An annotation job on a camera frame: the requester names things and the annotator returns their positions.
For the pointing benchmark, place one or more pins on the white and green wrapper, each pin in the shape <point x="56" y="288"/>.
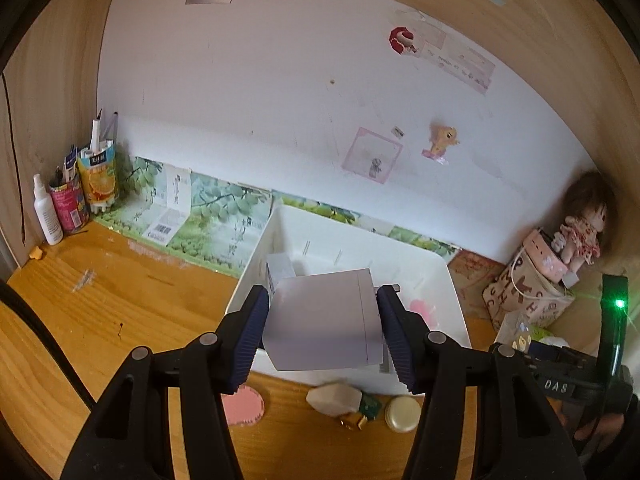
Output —
<point x="550" y="335"/>

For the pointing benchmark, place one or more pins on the pink can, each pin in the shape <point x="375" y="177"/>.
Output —
<point x="67" y="205"/>

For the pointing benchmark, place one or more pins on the person's right hand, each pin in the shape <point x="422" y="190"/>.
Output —
<point x="600" y="427"/>

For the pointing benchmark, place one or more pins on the brown-haired doll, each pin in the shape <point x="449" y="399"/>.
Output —
<point x="582" y="220"/>

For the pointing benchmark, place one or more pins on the small pink plastic item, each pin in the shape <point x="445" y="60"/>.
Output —
<point x="421" y="312"/>

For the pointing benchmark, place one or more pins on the white cardboard box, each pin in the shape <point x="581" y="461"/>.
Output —
<point x="320" y="320"/>

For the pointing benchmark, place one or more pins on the white spray bottle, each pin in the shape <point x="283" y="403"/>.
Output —
<point x="47" y="215"/>

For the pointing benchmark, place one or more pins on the pink small case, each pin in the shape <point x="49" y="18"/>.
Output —
<point x="545" y="255"/>

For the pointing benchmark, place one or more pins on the pink square wall note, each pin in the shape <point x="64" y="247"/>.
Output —
<point x="372" y="155"/>

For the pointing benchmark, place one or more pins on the blue and white carton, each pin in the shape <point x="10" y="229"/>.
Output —
<point x="71" y="160"/>

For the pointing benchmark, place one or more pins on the taped paper wall note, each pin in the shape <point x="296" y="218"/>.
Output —
<point x="455" y="60"/>

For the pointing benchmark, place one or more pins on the red round wall sticker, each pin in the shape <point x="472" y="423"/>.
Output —
<point x="402" y="40"/>

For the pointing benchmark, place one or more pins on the pink round compact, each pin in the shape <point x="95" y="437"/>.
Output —
<point x="242" y="405"/>

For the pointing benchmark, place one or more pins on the white plastic storage bin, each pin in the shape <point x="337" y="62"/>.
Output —
<point x="350" y="245"/>

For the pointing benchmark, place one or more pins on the white printed card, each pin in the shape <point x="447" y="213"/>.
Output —
<point x="170" y="205"/>

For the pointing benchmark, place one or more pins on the round cream compact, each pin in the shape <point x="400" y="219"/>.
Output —
<point x="401" y="414"/>

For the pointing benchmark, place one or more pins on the blue and white packet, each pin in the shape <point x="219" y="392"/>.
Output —
<point x="285" y="270"/>

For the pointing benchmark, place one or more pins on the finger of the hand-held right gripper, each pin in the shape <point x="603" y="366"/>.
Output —
<point x="550" y="351"/>

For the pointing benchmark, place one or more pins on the orange printed carton holder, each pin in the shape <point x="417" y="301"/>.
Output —
<point x="99" y="180"/>

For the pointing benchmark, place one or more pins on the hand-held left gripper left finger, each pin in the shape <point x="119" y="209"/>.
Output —
<point x="247" y="340"/>

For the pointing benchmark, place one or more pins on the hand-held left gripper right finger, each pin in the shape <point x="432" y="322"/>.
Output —
<point x="397" y="342"/>

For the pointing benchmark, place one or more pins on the leaf printed paper sheet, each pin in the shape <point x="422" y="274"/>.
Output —
<point x="220" y="220"/>

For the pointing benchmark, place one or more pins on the letter patterned bag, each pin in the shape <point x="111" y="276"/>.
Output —
<point x="525" y="295"/>

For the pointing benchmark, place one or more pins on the small yellow item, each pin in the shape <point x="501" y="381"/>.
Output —
<point x="35" y="252"/>

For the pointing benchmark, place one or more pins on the red patterned tan mat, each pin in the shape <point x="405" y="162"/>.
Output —
<point x="475" y="272"/>

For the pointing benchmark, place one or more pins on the yellow pony wall sticker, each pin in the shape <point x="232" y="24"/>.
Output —
<point x="440" y="142"/>

